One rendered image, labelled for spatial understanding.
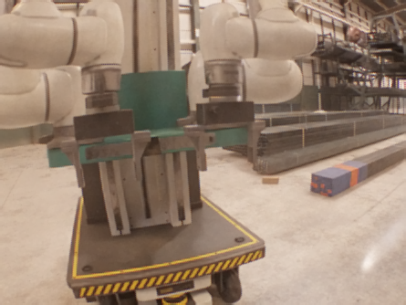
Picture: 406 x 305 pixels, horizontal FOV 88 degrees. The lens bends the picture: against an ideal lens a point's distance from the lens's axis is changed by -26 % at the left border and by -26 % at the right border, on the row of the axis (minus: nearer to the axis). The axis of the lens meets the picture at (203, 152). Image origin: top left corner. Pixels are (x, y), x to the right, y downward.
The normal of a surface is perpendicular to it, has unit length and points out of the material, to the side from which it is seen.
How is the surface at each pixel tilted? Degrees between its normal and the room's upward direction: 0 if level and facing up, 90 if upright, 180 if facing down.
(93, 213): 90
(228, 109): 90
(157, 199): 90
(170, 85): 90
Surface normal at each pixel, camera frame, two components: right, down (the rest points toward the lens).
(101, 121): 0.36, 0.15
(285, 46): 0.03, 0.62
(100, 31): 0.64, 0.10
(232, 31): 0.05, 0.17
